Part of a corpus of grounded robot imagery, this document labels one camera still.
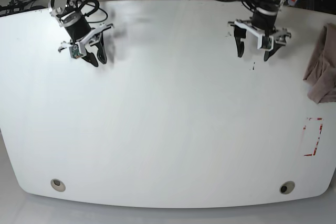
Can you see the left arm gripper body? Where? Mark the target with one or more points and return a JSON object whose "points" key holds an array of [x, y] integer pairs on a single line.
{"points": [[279, 35]]}

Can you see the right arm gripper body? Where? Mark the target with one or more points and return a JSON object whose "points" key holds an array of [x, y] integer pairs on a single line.
{"points": [[89, 39]]}

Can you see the mauve T-shirt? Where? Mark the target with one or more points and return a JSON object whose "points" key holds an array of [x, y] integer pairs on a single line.
{"points": [[320, 72]]}

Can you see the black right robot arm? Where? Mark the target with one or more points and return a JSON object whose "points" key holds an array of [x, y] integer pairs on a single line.
{"points": [[72, 16]]}

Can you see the red tape rectangle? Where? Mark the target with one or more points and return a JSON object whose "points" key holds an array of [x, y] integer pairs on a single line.
{"points": [[311, 136]]}

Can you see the left table grommet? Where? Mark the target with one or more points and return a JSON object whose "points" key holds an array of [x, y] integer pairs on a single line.
{"points": [[58, 185]]}

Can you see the table grommet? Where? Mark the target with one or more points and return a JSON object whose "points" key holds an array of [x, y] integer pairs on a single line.
{"points": [[287, 187], [58, 185]]}

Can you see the right table grommet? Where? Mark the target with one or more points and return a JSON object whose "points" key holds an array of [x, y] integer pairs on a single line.
{"points": [[287, 187]]}

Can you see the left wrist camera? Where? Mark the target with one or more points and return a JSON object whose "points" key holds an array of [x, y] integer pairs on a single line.
{"points": [[265, 43]]}

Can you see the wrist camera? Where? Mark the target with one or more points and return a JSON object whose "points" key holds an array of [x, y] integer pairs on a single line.
{"points": [[77, 51], [265, 43]]}

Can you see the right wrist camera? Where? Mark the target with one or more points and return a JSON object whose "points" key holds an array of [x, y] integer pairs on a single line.
{"points": [[77, 51]]}

